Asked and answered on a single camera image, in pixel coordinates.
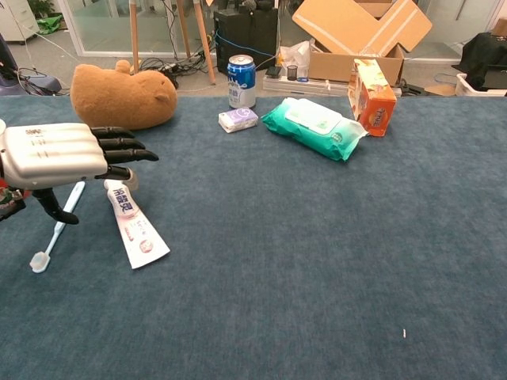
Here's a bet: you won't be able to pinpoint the small purple tissue pack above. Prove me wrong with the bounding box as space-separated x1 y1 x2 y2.
218 106 259 135

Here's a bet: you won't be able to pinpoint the white cabinet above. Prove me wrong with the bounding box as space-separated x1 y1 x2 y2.
0 0 40 43

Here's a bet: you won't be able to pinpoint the green wet wipes pack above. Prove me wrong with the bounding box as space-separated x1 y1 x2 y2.
260 97 369 163

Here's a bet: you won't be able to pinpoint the black computer tower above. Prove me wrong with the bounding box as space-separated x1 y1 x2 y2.
213 7 279 74

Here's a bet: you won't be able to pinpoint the orange cardboard snack box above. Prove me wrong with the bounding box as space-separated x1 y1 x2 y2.
347 58 398 138

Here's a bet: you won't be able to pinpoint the green bag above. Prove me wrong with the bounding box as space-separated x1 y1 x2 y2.
36 13 64 36

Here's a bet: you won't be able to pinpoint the wooden easel legs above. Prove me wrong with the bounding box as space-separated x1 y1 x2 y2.
128 0 217 86

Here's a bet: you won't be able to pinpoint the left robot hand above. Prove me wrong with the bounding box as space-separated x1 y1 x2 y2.
0 122 160 226

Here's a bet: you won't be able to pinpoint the red paper noodle cup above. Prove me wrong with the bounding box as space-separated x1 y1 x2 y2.
0 118 32 222

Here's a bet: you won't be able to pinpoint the brown capybara plush toy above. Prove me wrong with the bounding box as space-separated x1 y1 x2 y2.
70 59 178 131

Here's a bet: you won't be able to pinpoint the white toothpaste tube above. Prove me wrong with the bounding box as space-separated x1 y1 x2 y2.
103 178 171 270

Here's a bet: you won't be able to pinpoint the black cable tangle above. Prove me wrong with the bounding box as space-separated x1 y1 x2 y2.
138 55 217 90

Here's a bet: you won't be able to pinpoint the flat brown cardboard piece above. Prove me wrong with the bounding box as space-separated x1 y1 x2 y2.
425 82 456 97

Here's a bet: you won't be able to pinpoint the blue and white drink can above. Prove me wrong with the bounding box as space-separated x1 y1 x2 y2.
227 55 257 109

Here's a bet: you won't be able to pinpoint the light blue toothbrush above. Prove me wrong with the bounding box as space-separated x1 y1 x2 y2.
30 180 86 274

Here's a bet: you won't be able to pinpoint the black metal bracket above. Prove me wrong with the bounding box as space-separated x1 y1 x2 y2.
398 78 427 96

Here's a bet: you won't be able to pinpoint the green potted plant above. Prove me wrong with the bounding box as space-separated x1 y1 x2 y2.
26 0 56 19

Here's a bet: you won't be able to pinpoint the open brown cardboard box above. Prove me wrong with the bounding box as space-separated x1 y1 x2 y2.
292 0 433 86

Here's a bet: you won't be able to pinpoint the white plastic bag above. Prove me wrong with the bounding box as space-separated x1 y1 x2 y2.
276 39 312 78

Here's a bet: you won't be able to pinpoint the blue table cloth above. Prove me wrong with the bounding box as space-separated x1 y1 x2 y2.
0 94 507 380

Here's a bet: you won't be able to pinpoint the dark blue machine body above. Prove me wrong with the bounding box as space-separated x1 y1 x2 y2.
0 33 63 96

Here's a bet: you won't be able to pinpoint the white plastic crate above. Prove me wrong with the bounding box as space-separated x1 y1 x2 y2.
455 73 507 97

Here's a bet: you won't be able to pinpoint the black cloth covered object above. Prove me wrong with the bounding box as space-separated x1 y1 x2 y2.
461 32 507 91

